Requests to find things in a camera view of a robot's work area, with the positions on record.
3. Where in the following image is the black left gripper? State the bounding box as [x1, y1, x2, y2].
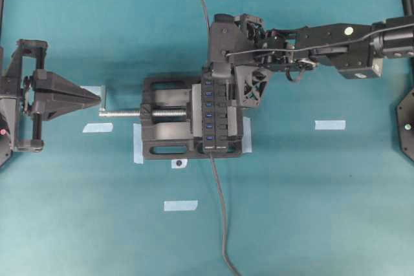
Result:
[1, 39, 100, 152]

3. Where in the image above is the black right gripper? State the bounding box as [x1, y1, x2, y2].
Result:
[208, 14, 318, 108]

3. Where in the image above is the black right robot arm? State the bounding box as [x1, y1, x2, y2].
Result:
[202, 14, 413, 108]

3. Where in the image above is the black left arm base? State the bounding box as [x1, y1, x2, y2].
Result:
[1, 107, 16, 167]

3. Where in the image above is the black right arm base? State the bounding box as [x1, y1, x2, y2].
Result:
[396, 89, 414, 161]

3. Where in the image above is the black multiport USB hub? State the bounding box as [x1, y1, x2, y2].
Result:
[201, 67, 229, 158]

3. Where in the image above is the blue tape behind gripper tip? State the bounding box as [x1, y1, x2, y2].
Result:
[81, 85, 106, 106]

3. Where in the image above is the blue tape strip left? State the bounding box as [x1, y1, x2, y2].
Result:
[82, 123, 113, 133]

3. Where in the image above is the blue tape strip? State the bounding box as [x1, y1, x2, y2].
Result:
[314, 120, 346, 131]
[82, 123, 113, 133]
[164, 200, 198, 212]

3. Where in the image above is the black bench vise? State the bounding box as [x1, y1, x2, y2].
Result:
[140, 75, 243, 160]

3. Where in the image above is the blue tape under vise right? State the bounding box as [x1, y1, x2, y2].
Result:
[242, 116, 252, 154]

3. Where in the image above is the blue tape under vise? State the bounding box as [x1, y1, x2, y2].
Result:
[133, 123, 144, 164]
[242, 116, 252, 154]

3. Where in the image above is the silver threaded vise screw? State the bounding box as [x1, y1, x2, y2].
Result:
[98, 85, 187, 120]

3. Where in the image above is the blue tape under vise left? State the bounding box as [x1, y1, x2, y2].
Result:
[133, 123, 144, 164]

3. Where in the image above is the blue tape strip right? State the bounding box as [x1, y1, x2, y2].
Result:
[314, 120, 346, 131]

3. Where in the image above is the white sticker with black dot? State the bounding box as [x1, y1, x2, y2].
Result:
[171, 159, 188, 169]

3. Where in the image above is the blue tape strip bottom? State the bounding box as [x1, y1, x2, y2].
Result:
[164, 200, 198, 212]

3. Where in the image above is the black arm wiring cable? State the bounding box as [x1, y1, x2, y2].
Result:
[224, 19, 414, 83]

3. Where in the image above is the black hub power cable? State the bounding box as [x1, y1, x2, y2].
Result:
[208, 153, 241, 276]

